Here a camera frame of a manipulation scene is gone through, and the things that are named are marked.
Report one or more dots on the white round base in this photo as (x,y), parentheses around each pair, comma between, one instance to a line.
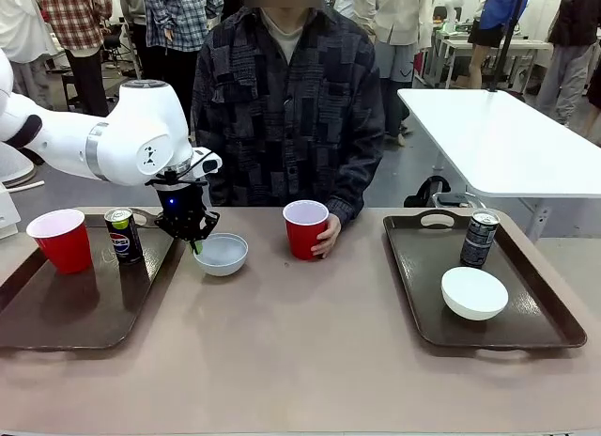
(11,166)

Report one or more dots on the red plastic cup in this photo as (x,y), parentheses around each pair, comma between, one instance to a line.
(63,248)
(303,238)

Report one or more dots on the white box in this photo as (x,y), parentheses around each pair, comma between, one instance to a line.
(7,210)

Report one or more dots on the black office chair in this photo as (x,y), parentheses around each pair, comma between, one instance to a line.
(112,43)

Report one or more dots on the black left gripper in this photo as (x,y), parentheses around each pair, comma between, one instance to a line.
(180,203)

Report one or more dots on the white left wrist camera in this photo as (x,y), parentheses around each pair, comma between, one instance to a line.
(210,162)

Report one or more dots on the white background workbench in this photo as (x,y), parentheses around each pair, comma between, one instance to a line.
(530,46)

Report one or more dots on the person's left hand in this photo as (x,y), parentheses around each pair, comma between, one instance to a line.
(330,236)

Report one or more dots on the person's left forearm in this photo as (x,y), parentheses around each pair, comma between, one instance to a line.
(361,191)

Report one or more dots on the person in patchwork shirt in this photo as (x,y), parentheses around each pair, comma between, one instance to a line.
(282,126)

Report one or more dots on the bystander in blue plaid shirt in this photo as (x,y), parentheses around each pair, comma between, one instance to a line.
(178,18)

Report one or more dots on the white table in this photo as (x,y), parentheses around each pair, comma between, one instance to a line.
(493,140)

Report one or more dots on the bystander in beige clothes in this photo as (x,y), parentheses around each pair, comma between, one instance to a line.
(399,13)

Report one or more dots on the white bowl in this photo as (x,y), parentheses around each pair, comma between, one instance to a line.
(474,295)

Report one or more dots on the pale grey bowl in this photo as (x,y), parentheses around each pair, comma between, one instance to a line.
(223,257)

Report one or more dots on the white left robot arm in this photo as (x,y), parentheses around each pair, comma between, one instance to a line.
(117,140)

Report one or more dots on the bystander in white clothes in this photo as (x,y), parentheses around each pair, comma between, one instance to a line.
(23,32)

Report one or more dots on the black Pepsi can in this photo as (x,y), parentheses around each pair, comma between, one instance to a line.
(123,241)

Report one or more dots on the black drink can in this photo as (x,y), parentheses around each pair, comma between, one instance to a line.
(476,243)

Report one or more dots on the black stand pole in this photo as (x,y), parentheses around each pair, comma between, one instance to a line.
(507,46)

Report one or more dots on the bystander in dark jacket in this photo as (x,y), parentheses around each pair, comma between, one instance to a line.
(573,13)

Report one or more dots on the bystander in grey top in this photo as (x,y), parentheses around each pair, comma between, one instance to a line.
(134,13)

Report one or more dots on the brown plastic tray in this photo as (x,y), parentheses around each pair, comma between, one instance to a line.
(422,290)
(94,304)

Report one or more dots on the bystander in red plaid shirt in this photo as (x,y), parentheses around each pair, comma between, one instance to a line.
(70,18)

